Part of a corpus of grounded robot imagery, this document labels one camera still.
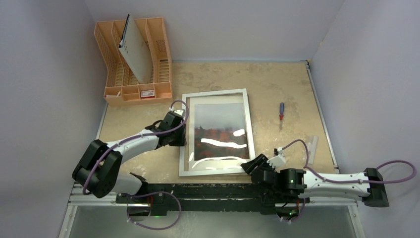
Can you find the blue handled screwdriver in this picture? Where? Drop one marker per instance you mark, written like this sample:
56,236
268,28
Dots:
281,115

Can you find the clear plastic screwdriver packaging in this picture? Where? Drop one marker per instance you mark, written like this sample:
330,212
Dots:
312,147

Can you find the orange plastic file organizer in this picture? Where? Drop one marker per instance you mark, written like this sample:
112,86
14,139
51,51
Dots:
122,87

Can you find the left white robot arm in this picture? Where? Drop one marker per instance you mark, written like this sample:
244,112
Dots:
98,169

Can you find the white picture frame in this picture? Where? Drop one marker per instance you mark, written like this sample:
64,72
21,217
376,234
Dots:
219,135

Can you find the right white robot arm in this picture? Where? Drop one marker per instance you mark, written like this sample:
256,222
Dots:
366,186

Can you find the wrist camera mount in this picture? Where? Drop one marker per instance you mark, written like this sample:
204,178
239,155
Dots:
278,160
179,112

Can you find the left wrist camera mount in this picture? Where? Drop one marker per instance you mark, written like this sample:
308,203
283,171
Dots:
179,112

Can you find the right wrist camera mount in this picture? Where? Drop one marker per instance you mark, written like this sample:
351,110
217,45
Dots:
278,160

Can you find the white board in organizer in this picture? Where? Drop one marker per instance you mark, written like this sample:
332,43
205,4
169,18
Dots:
135,51

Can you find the small red white box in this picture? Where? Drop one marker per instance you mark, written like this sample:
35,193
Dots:
147,94

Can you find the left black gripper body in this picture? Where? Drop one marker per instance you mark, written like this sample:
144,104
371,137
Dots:
178,137

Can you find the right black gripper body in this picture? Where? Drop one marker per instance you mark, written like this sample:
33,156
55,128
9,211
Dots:
259,163

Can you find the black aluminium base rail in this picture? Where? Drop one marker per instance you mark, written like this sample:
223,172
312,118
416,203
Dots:
164,197

